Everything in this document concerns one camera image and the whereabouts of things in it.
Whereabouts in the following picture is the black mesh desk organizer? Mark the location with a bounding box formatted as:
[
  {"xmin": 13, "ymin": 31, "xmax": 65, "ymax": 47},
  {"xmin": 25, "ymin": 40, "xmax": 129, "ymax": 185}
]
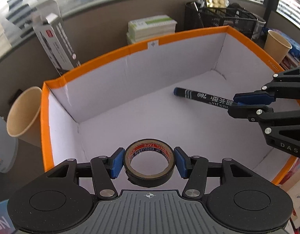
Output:
[{"xmin": 184, "ymin": 2, "xmax": 257, "ymax": 38}]

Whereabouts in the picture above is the white grey product box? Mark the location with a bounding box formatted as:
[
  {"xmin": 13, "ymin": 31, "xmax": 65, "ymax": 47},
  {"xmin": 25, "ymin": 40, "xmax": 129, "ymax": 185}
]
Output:
[{"xmin": 32, "ymin": 0, "xmax": 81, "ymax": 75}]

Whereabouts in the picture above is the left brown paper cup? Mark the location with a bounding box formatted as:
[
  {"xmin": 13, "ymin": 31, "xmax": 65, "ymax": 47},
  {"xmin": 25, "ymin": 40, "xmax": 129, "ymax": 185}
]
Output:
[{"xmin": 6, "ymin": 86, "xmax": 42, "ymax": 147}]

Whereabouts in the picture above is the black electrical tape roll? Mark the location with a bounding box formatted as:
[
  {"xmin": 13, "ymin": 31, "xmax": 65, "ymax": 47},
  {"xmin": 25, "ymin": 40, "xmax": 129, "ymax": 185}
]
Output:
[{"xmin": 123, "ymin": 138, "xmax": 175, "ymax": 188}]

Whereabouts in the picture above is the green white box stack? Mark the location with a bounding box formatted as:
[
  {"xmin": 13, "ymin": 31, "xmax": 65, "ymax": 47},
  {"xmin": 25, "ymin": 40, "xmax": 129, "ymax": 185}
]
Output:
[{"xmin": 126, "ymin": 15, "xmax": 177, "ymax": 44}]

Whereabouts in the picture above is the right brown paper cup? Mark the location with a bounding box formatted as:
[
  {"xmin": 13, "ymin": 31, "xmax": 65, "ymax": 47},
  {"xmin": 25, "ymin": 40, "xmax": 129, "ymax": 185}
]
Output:
[{"xmin": 264, "ymin": 30, "xmax": 292, "ymax": 63}]

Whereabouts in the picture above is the orange cardboard box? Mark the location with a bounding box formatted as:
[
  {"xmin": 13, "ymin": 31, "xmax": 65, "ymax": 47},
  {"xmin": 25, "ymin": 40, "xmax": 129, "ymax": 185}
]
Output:
[{"xmin": 41, "ymin": 27, "xmax": 298, "ymax": 184}]

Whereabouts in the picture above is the brown paper cup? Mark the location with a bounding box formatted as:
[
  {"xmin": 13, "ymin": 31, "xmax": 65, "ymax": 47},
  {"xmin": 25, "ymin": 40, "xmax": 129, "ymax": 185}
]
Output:
[
  {"xmin": 264, "ymin": 30, "xmax": 292, "ymax": 63},
  {"xmin": 6, "ymin": 86, "xmax": 42, "ymax": 147}
]

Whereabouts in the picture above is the white Starbucks plastic cup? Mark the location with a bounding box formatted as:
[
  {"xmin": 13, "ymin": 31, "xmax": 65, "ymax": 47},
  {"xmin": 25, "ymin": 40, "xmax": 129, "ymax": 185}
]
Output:
[{"xmin": 0, "ymin": 116, "xmax": 18, "ymax": 173}]

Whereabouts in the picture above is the colourful AGON desk mat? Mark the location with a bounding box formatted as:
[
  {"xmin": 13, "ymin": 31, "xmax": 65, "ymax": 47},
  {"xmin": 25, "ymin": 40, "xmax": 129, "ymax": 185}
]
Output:
[{"xmin": 0, "ymin": 200, "xmax": 15, "ymax": 234}]

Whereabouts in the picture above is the black blue marker pen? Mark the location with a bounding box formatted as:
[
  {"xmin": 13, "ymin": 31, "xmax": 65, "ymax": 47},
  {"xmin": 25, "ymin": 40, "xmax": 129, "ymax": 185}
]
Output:
[{"xmin": 173, "ymin": 87, "xmax": 241, "ymax": 109}]

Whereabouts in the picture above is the glass jar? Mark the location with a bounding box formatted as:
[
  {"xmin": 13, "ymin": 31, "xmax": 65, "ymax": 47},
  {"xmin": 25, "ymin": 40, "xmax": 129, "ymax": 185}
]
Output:
[{"xmin": 251, "ymin": 13, "xmax": 266, "ymax": 41}]

